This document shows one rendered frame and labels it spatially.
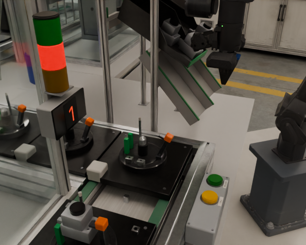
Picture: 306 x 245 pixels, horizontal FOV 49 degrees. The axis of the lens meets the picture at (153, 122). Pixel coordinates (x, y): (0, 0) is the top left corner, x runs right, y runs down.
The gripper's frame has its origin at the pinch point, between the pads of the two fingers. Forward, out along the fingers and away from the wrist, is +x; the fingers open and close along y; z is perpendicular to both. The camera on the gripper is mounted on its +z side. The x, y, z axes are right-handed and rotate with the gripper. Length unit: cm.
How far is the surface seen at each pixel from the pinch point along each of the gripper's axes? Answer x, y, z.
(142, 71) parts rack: 23, -47, 41
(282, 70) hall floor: 126, -345, -23
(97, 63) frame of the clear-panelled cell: 37, -80, 83
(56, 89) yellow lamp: -1.8, 26.2, 30.2
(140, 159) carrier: 24.7, 10.0, 18.8
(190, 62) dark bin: 4.7, -14.9, 12.6
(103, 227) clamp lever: 18.1, 40.0, 13.9
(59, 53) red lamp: -9.1, 24.7, 29.1
